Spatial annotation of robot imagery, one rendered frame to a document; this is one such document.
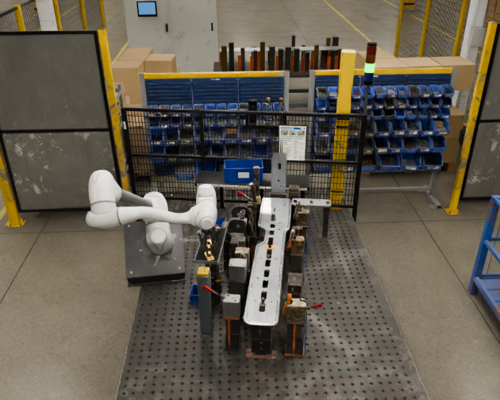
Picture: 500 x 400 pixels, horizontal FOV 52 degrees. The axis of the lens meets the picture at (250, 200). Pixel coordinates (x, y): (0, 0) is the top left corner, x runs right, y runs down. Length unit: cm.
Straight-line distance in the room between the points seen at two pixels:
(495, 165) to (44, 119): 458
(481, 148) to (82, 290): 413
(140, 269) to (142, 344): 59
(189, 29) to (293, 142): 597
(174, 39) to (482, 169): 601
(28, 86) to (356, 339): 371
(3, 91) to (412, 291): 413
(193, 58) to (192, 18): 70
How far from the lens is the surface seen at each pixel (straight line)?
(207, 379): 293
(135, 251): 357
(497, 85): 561
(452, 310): 466
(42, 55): 517
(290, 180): 409
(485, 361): 432
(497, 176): 608
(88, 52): 504
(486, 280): 483
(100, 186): 288
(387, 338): 323
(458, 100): 780
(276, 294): 297
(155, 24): 981
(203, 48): 983
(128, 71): 742
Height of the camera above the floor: 288
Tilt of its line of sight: 29 degrees down
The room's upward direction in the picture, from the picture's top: straight up
